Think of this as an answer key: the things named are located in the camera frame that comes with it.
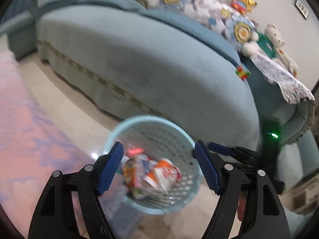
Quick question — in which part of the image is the red white paper cup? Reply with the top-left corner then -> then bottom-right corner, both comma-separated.
143,158 -> 182,194

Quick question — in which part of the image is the colourful card box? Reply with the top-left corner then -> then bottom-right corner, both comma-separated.
123,157 -> 146,188

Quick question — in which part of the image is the light blue trash basket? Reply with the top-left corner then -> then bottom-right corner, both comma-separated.
104,116 -> 202,215

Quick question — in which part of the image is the pink floral tablecloth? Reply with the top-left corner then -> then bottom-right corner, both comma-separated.
1,50 -> 117,238

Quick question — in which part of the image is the white patterned armrest cloth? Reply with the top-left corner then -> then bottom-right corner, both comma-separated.
249,52 -> 315,104

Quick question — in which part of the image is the colourful puzzle cube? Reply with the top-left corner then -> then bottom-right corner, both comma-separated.
235,64 -> 251,81

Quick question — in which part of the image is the white teddy bear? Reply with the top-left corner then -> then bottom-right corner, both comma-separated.
241,23 -> 299,78

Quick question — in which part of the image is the blue sofa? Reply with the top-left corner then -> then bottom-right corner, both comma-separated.
0,0 -> 316,192

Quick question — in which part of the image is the yellow pikachu plush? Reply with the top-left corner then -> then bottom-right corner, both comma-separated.
230,0 -> 257,15

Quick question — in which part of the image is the floral sofa cushion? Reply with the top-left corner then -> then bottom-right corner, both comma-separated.
137,0 -> 258,51

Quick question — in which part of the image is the wall power socket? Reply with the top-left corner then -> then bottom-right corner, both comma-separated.
294,0 -> 309,20

